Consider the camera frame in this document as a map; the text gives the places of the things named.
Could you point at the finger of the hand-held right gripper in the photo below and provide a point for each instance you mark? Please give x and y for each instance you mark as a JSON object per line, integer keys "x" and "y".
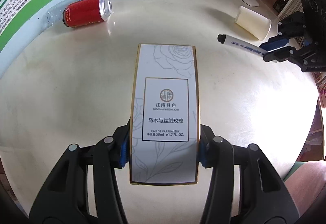
{"x": 308, "y": 57}
{"x": 276, "y": 42}

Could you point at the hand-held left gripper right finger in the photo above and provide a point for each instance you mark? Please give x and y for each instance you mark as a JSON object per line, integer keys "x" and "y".
{"x": 202, "y": 155}

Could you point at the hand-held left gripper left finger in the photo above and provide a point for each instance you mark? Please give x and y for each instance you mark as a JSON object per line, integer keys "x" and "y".
{"x": 123, "y": 155}

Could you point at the white marker black cap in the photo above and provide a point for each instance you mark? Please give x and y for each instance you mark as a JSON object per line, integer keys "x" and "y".
{"x": 236, "y": 42}

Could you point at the white perfume box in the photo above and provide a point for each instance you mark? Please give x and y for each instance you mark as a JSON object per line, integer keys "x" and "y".
{"x": 165, "y": 91}

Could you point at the white paper cup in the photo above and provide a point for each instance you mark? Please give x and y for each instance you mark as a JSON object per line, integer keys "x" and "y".
{"x": 252, "y": 23}

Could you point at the row of colourful books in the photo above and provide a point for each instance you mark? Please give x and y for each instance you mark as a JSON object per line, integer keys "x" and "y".
{"x": 321, "y": 86}

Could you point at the small dark bottle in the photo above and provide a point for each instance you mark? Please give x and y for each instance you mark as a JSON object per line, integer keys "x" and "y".
{"x": 279, "y": 1}

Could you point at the person's leg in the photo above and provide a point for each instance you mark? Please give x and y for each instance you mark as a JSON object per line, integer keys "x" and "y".
{"x": 305, "y": 188}

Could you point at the red drink can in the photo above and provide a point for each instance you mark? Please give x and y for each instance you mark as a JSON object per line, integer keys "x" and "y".
{"x": 81, "y": 11}

